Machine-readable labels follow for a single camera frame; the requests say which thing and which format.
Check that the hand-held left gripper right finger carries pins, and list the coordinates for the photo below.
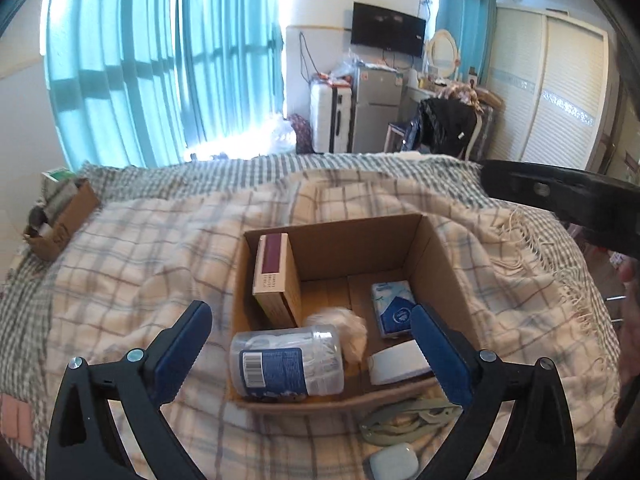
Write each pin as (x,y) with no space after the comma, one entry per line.
(440,360)

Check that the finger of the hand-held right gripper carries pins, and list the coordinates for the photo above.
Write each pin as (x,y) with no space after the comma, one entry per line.
(575,200)

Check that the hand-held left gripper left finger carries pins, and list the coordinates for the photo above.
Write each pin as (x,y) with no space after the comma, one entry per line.
(181,350)

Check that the person's right hand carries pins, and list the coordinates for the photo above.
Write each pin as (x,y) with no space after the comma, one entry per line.
(630,285)

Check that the white tape roll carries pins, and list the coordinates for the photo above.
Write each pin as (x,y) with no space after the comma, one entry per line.
(395,362)

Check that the blue tissue packet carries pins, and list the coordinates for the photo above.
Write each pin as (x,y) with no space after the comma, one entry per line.
(392,307)

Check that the cream plaid blanket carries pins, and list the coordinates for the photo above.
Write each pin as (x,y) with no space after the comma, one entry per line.
(150,260)

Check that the white fluffy ball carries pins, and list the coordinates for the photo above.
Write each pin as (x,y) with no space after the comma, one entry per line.
(342,327)

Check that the clear cotton swab jar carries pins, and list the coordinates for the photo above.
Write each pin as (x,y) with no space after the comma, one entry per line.
(285,365)

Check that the white earbuds case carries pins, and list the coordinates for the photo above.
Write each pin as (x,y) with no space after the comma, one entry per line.
(395,462)

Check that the cream sliding wardrobe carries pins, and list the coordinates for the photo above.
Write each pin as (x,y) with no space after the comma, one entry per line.
(550,90)

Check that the maroon and beige carton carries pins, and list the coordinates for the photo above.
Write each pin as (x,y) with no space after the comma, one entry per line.
(272,272)

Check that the black jacket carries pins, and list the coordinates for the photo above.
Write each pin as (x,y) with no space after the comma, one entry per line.
(447,125)

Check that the small brown cardboard box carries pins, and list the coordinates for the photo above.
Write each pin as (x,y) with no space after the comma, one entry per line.
(75,215)

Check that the white dressing table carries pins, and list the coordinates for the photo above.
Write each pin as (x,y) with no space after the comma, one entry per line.
(415,97)

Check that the wooden chair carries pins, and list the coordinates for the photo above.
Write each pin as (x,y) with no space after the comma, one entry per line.
(392,135)

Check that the grey checked bedspread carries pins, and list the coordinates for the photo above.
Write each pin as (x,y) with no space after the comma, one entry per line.
(250,166)

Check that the white oval mirror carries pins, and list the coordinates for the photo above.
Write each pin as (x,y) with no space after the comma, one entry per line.
(442,52)

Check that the green and white carton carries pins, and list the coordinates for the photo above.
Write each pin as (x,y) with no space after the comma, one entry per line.
(57,179)

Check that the narrow teal curtain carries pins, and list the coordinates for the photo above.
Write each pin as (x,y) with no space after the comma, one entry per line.
(462,15)

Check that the silver mini fridge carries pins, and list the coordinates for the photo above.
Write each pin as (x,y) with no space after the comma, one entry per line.
(375,110)

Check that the clear plastic bags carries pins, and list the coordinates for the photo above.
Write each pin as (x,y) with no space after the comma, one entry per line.
(277,135)

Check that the dark patterned bag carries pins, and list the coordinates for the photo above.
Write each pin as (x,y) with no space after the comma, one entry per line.
(301,135)

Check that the plastic bag with items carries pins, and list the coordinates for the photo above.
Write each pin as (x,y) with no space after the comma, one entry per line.
(352,67)

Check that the white suitcase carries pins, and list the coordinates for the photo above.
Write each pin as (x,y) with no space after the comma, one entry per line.
(327,117)

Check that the wide teal curtain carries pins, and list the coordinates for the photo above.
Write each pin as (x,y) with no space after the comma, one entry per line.
(175,60)

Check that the black wall television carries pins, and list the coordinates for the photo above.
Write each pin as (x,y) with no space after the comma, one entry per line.
(387,27)

